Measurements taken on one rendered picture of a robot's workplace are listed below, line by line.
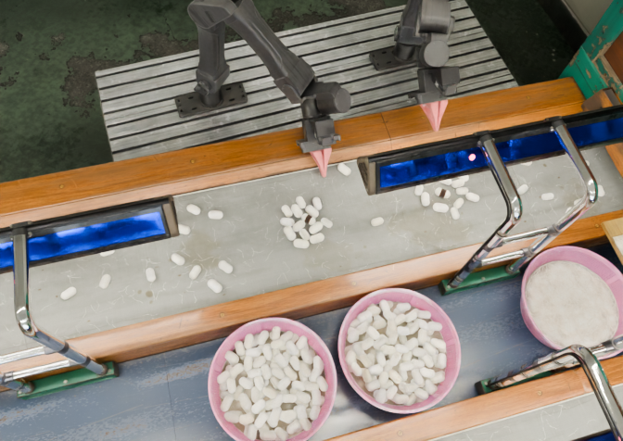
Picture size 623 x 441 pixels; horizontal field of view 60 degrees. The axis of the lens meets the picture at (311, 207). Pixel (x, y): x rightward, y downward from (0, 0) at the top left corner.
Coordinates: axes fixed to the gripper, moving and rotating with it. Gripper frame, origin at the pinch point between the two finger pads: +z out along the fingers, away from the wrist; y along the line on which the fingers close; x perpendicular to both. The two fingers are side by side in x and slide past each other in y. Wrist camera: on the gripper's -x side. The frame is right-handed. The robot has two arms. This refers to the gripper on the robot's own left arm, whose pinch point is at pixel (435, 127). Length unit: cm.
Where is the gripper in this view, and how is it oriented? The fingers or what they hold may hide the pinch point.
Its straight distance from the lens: 135.7
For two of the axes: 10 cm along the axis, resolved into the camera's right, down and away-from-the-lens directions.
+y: 9.7, -2.0, 1.6
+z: 1.6, 9.5, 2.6
